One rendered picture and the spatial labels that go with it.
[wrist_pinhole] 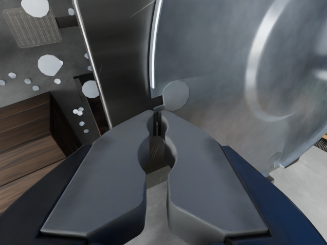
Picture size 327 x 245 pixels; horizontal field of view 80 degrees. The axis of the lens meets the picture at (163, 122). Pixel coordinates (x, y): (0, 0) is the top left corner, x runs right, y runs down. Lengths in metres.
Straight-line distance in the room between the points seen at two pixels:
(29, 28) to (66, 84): 0.29
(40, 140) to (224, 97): 0.55
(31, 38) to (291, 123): 0.69
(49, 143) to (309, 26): 0.61
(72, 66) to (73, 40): 0.10
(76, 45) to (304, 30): 0.81
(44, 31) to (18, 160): 0.38
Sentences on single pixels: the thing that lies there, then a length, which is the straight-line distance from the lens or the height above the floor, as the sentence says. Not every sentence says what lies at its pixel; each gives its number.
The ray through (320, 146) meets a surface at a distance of 0.39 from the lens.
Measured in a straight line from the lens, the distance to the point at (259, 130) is 0.22.
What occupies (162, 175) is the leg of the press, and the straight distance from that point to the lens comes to 0.41.
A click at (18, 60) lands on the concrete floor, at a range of 0.92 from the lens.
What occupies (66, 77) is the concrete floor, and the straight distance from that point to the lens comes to 0.93.
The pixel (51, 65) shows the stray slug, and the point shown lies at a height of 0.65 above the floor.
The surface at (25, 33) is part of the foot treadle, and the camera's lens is 0.74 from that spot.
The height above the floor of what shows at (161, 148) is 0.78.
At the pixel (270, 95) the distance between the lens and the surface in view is 0.20.
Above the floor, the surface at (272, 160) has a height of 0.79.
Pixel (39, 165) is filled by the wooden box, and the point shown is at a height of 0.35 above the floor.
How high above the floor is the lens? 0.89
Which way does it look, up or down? 50 degrees down
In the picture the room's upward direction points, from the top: 137 degrees clockwise
